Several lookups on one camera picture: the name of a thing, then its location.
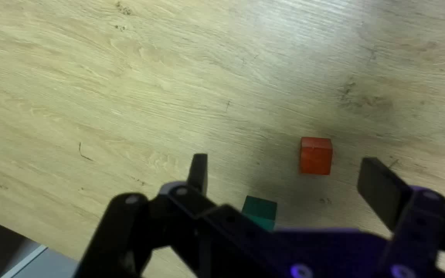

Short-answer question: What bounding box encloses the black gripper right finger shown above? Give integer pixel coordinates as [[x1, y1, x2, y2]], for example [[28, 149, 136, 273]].
[[357, 156, 445, 278]]

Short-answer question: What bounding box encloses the red cube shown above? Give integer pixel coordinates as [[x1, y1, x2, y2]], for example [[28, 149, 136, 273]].
[[298, 135, 333, 176]]

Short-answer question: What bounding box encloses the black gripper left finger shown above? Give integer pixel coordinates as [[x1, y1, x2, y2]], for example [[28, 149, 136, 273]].
[[74, 152, 286, 278]]

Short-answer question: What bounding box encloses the green cube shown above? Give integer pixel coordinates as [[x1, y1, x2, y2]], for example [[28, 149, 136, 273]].
[[241, 194, 279, 233]]

